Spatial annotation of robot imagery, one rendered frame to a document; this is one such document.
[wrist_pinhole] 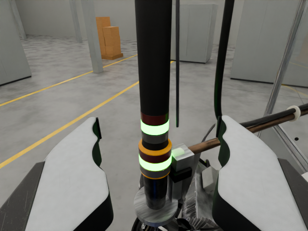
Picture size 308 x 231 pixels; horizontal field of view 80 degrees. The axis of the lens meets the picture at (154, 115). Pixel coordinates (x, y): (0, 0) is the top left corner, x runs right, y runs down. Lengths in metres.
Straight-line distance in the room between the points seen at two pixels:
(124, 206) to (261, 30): 4.95
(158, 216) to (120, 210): 1.80
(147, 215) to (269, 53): 5.54
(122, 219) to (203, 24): 6.53
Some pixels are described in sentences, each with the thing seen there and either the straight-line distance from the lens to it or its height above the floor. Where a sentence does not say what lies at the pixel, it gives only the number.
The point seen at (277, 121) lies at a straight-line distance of 0.41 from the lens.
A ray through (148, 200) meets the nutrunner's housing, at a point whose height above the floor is 1.48.
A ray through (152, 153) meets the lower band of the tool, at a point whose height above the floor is 1.58.
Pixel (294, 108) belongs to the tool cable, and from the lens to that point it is 0.45.
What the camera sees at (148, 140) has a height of 1.59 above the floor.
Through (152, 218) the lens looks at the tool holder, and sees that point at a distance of 0.31.
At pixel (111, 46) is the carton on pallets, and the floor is 0.53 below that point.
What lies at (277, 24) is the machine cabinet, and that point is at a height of 1.44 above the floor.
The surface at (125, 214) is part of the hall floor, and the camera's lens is 2.08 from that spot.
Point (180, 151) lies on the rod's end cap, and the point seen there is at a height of 1.55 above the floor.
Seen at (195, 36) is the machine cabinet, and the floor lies 0.95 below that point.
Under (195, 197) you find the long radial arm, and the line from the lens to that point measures 0.75.
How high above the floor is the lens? 1.72
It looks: 29 degrees down
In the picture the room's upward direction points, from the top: 1 degrees counter-clockwise
